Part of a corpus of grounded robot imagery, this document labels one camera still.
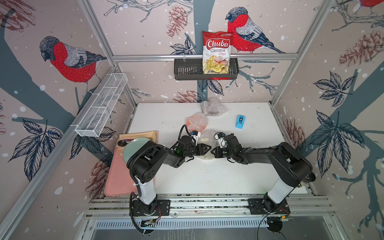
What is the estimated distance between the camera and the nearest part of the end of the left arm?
0.76 meters

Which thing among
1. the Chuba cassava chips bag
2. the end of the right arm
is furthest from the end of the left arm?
the Chuba cassava chips bag

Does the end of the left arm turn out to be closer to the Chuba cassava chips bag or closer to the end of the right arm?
the end of the right arm

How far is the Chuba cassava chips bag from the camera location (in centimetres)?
85

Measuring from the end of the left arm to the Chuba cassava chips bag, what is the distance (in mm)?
433
